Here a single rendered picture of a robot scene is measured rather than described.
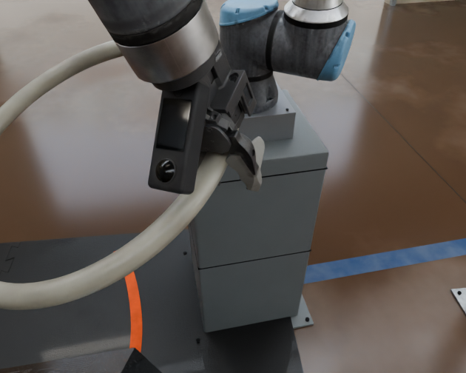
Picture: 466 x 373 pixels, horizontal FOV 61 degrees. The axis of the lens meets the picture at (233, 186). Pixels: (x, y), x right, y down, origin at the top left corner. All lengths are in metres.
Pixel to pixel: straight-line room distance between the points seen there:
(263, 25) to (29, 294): 0.79
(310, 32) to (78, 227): 1.62
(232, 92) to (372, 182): 2.08
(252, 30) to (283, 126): 0.28
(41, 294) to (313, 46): 0.77
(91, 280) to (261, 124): 0.77
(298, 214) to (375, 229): 0.96
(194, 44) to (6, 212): 2.18
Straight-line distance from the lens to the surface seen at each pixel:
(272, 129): 1.14
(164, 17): 0.34
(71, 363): 1.05
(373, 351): 1.76
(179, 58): 0.36
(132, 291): 1.85
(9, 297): 0.53
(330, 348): 1.72
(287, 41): 1.01
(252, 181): 0.49
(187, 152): 0.40
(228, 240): 1.27
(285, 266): 1.45
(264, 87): 1.12
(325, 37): 0.99
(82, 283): 0.47
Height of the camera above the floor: 1.49
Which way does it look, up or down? 40 degrees down
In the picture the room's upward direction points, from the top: straight up
